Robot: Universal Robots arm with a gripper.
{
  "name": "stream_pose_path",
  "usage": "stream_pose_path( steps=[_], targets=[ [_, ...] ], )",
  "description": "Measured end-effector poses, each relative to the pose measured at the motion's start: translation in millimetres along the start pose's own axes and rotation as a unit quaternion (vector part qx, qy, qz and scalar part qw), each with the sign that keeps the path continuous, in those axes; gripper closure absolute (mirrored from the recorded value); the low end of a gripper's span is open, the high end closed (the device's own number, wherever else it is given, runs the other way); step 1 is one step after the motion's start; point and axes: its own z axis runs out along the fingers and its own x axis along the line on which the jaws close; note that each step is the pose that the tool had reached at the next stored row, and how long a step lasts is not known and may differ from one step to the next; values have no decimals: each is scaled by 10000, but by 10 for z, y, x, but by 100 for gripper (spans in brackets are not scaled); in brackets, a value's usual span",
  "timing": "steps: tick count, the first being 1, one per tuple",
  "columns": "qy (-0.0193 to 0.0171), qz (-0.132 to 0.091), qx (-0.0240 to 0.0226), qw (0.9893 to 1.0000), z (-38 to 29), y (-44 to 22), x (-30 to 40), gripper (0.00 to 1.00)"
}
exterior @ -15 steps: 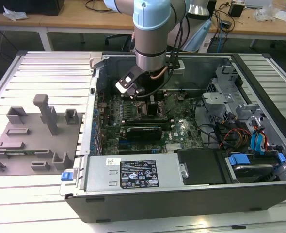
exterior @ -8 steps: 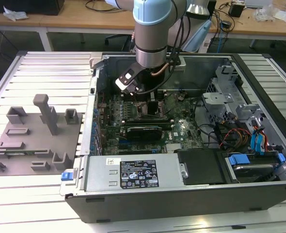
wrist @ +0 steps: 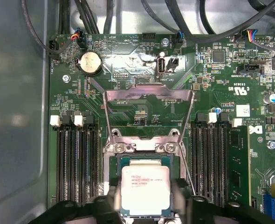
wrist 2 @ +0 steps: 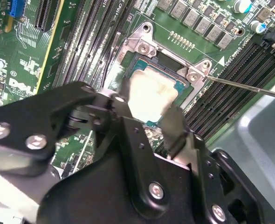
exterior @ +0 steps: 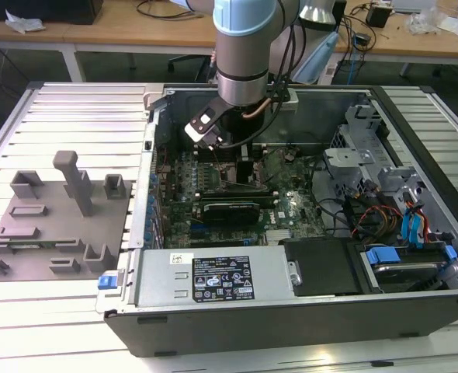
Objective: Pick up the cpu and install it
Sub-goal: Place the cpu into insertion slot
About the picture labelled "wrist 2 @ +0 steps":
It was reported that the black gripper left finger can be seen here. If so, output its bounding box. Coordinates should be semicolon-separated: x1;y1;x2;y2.
0;79;171;219

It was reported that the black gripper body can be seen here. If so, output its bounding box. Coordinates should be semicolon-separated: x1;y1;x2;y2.
36;149;199;224

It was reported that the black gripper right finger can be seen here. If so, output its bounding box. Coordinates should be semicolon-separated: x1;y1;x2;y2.
162;104;264;224

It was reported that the silver topped CPU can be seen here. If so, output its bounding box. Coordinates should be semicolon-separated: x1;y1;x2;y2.
124;58;191;129

